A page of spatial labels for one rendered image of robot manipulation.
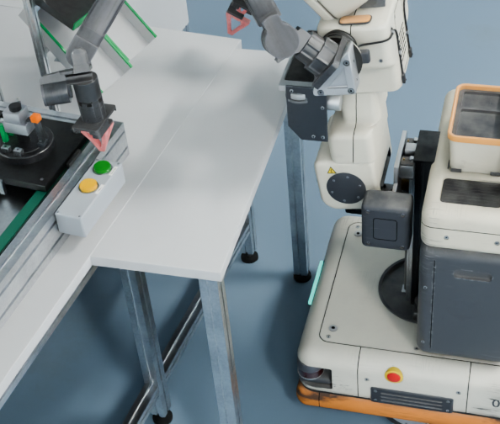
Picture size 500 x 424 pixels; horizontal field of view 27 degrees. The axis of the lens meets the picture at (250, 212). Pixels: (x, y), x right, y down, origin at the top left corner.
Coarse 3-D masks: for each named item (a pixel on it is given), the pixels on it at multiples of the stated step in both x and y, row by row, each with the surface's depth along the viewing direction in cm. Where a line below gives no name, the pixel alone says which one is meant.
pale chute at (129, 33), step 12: (120, 12) 283; (132, 12) 281; (120, 24) 282; (132, 24) 284; (144, 24) 281; (108, 36) 273; (120, 36) 280; (132, 36) 282; (144, 36) 284; (156, 36) 282; (120, 48) 279; (132, 48) 281
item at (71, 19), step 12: (36, 0) 255; (48, 0) 257; (60, 0) 259; (72, 0) 260; (84, 0) 261; (48, 12) 255; (60, 12) 256; (72, 12) 258; (84, 12) 259; (72, 24) 253
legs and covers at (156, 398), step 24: (240, 240) 343; (144, 288) 277; (144, 312) 280; (192, 312) 321; (48, 336) 233; (144, 336) 286; (192, 336) 318; (144, 360) 293; (168, 360) 306; (144, 384) 300; (0, 408) 219; (144, 408) 294; (168, 408) 310
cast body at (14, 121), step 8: (16, 104) 249; (8, 112) 249; (16, 112) 248; (24, 112) 250; (0, 120) 253; (8, 120) 250; (16, 120) 249; (24, 120) 251; (8, 128) 251; (16, 128) 250; (24, 128) 249; (32, 128) 252
